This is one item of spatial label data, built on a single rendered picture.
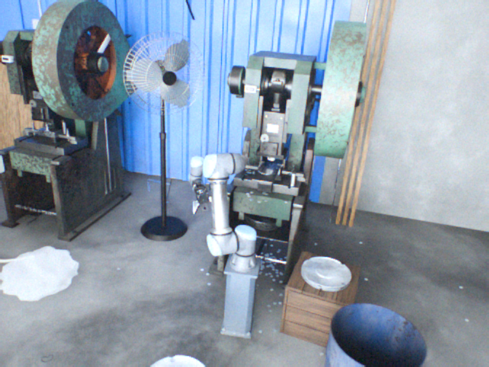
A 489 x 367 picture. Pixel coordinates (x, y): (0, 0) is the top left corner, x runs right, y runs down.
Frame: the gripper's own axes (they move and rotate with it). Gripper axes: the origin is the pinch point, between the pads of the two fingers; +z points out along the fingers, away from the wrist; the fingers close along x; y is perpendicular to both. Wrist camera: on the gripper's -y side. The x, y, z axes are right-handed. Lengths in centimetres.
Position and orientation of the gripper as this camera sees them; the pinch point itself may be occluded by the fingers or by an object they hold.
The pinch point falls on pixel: (207, 210)
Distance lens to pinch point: 227.9
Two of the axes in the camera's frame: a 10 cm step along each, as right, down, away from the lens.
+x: 9.4, -2.7, 1.9
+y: -1.1, -8.0, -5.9
